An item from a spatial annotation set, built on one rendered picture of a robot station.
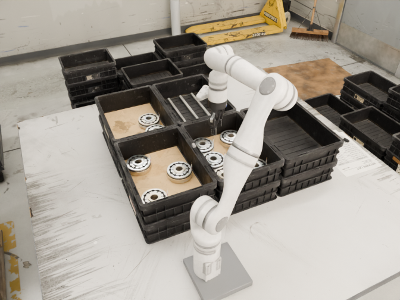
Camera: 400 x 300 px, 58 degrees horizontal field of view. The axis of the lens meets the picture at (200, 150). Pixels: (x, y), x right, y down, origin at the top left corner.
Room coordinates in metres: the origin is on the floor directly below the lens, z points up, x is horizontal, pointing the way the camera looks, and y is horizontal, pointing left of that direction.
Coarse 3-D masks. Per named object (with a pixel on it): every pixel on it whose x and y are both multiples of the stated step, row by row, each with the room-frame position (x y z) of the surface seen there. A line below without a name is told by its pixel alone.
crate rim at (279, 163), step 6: (228, 114) 1.40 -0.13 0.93; (240, 114) 1.40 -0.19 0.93; (198, 120) 1.35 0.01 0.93; (204, 120) 1.35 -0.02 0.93; (180, 126) 1.31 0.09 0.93; (186, 132) 1.27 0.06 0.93; (264, 138) 1.22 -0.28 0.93; (270, 144) 1.18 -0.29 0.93; (204, 156) 1.11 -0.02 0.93; (276, 162) 1.07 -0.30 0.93; (282, 162) 1.07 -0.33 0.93; (210, 168) 1.03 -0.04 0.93; (258, 168) 1.03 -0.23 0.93; (264, 168) 1.04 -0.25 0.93; (270, 168) 1.05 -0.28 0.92; (216, 174) 1.00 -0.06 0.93; (252, 174) 1.01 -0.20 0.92; (222, 180) 0.97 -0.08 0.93
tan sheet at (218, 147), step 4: (212, 136) 1.37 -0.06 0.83; (216, 136) 1.37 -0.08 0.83; (212, 140) 1.33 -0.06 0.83; (216, 140) 1.33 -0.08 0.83; (216, 144) 1.31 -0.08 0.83; (220, 144) 1.31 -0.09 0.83; (216, 148) 1.28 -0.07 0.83; (220, 148) 1.28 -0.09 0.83; (224, 148) 1.28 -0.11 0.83; (228, 148) 1.28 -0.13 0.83; (220, 152) 1.25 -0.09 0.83
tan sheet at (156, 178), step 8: (152, 152) 1.25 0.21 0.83; (160, 152) 1.25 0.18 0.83; (168, 152) 1.25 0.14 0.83; (176, 152) 1.25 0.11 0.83; (152, 160) 1.19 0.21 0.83; (160, 160) 1.19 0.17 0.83; (168, 160) 1.19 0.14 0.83; (176, 160) 1.19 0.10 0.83; (184, 160) 1.19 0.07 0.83; (152, 168) 1.14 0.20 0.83; (160, 168) 1.14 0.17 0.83; (136, 176) 1.09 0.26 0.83; (144, 176) 1.09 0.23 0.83; (152, 176) 1.09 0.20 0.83; (160, 176) 1.09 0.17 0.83; (192, 176) 1.09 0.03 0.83; (136, 184) 1.05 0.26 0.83; (144, 184) 1.05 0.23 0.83; (152, 184) 1.05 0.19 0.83; (160, 184) 1.05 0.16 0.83; (168, 184) 1.05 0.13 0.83; (176, 184) 1.05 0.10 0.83; (184, 184) 1.05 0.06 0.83; (192, 184) 1.05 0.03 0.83; (200, 184) 1.05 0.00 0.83; (168, 192) 1.00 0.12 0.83; (176, 192) 1.00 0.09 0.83
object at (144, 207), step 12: (156, 132) 1.26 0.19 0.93; (180, 132) 1.26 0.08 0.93; (120, 156) 1.11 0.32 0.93; (204, 168) 1.04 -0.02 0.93; (132, 180) 0.97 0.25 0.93; (216, 180) 0.97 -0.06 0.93; (180, 192) 0.91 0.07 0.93; (192, 192) 0.91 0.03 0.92; (144, 204) 0.85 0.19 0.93; (156, 204) 0.85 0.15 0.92
